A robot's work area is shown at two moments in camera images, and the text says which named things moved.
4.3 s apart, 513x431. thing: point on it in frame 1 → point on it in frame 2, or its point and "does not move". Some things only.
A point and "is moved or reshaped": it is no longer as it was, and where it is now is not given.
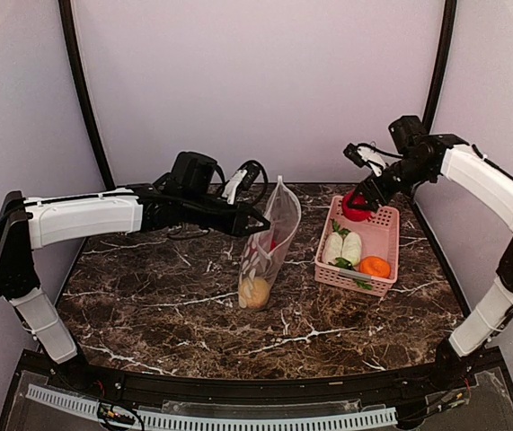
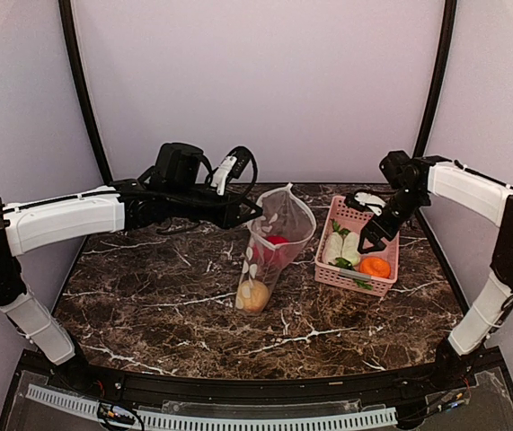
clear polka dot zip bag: (265, 247) is moved or reshaped
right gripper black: (363, 189) → (370, 230)
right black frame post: (438, 66) does not move
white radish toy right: (351, 248) does not move
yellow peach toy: (253, 293) does not move
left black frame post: (71, 30) does not move
